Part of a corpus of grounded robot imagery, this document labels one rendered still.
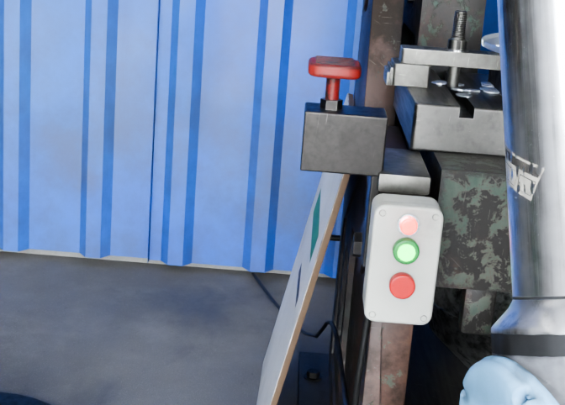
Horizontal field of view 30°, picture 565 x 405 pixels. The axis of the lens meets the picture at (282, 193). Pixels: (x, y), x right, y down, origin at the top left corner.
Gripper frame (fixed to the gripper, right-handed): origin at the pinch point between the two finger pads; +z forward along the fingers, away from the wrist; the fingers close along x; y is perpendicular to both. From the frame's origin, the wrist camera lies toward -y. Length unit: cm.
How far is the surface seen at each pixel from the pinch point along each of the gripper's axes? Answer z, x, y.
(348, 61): 8.5, 0.2, -1.6
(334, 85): 11.2, 1.0, -0.2
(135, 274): 85, -128, 41
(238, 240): 76, -135, 16
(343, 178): 30.7, -32.0, -3.9
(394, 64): 11.3, -19.9, -8.7
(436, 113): 15.2, -7.7, -13.4
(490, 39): 6.6, -16.9, -20.5
